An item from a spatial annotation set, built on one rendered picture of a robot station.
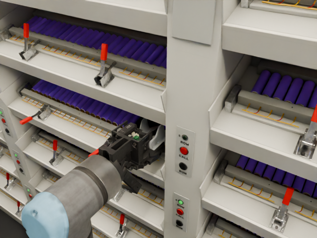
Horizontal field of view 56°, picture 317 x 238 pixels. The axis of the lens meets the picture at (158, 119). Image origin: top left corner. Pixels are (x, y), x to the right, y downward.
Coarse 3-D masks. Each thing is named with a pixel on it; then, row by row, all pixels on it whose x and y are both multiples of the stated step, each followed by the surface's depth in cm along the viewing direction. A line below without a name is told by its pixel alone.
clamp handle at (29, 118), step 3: (36, 114) 88; (39, 114) 89; (27, 117) 87; (30, 117) 87; (33, 117) 87; (21, 120) 85; (24, 120) 85; (27, 120) 86; (30, 120) 87; (21, 123) 85; (24, 123) 85
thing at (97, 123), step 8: (24, 88) 98; (32, 96) 95; (40, 96) 94; (32, 104) 94; (56, 104) 90; (64, 112) 89; (72, 112) 87; (80, 112) 86; (80, 120) 86; (88, 120) 84; (96, 120) 83; (88, 128) 84; (96, 128) 83; (104, 128) 81; (112, 128) 80; (120, 128) 80; (104, 136) 81
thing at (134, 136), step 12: (120, 132) 63; (132, 132) 65; (120, 144) 61; (132, 144) 62; (144, 144) 63; (108, 156) 60; (120, 156) 59; (132, 156) 63; (144, 156) 65; (120, 168) 58; (132, 168) 65
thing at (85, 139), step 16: (16, 80) 97; (32, 80) 102; (0, 96) 94; (16, 96) 99; (16, 112) 97; (32, 112) 93; (48, 128) 90; (64, 128) 86; (80, 128) 85; (80, 144) 85; (96, 144) 81; (160, 160) 74; (144, 176) 75; (160, 176) 71
